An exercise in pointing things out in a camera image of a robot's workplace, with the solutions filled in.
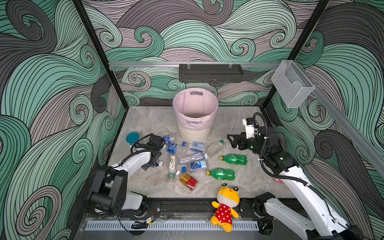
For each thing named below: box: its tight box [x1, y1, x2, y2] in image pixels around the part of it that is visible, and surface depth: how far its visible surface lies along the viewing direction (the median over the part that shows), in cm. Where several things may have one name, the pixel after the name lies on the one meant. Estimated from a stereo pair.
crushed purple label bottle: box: [178, 152, 208, 166], surface depth 91 cm
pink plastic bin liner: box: [172, 88, 219, 131], surface depth 92 cm
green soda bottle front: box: [205, 168, 236, 181], surface depth 83 cm
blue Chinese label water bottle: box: [165, 143, 178, 155], surface depth 92 cm
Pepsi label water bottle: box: [163, 135, 176, 145], surface depth 97 cm
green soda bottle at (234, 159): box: [219, 154, 248, 166], surface depth 88 cm
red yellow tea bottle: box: [175, 170, 198, 192], surface depth 80 cm
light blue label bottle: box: [188, 141, 206, 153], surface depth 94 cm
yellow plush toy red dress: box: [210, 183, 240, 233], surface depth 71 cm
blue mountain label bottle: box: [181, 160, 208, 173], surface depth 85 cm
